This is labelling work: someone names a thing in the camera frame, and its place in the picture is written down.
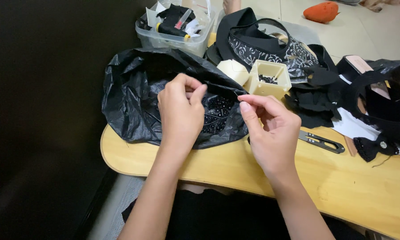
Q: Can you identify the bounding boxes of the black patterned shoe upper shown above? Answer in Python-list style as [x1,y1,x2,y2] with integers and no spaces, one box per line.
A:
[205,7,339,84]

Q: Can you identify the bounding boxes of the clear plastic storage container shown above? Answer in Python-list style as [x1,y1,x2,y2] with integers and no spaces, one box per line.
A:
[135,0,217,58]

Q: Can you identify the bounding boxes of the person's black clothing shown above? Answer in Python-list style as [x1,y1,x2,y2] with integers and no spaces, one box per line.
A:
[122,188,367,240]

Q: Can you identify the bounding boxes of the black beaded bow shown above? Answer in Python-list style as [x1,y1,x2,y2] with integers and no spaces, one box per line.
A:
[353,133,400,163]

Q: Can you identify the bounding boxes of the heap of small black beads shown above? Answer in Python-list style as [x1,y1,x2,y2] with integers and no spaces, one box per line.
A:
[258,74,279,85]

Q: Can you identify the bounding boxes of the black beaded fabric piece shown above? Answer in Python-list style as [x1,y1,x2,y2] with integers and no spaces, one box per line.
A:
[200,95,235,134]

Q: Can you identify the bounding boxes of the person's right hand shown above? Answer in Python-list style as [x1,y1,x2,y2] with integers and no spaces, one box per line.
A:
[237,94,302,182]

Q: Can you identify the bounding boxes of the pile of black fabric cutouts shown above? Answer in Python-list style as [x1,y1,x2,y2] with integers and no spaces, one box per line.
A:
[284,65,349,129]

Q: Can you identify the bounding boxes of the black velvet shoe upper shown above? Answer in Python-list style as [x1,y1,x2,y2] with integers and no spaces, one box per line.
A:
[340,59,400,152]

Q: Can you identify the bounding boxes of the black sandal pink insole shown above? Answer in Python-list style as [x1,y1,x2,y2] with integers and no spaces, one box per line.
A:
[336,55,375,80]

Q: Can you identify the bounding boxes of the black plastic bag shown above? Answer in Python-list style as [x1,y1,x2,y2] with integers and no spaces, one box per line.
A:
[102,48,249,150]

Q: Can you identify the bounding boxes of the orange stuffed toy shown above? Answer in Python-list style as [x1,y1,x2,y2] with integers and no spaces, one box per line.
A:
[303,1,340,24]

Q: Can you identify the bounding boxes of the black metal thread snips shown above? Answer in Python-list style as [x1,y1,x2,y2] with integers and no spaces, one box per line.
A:
[298,130,346,154]

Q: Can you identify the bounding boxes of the person's left hand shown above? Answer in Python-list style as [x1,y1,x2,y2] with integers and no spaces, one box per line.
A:
[157,73,208,154]

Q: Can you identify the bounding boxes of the black thread spool yellow ends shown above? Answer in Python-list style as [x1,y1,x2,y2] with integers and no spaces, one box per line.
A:
[155,22,191,41]

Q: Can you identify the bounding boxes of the white paper sheet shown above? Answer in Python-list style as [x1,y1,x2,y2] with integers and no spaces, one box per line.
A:
[332,74,400,157]

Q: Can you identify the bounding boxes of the clear tube red cap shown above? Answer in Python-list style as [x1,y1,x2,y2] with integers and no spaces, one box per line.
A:
[174,8,193,30]

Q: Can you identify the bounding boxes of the cream plastic bead box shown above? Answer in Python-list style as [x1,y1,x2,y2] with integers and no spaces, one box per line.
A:
[243,59,292,100]

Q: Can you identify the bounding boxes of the cream plastic box lid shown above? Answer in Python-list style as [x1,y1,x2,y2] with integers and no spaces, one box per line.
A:
[216,59,250,86]

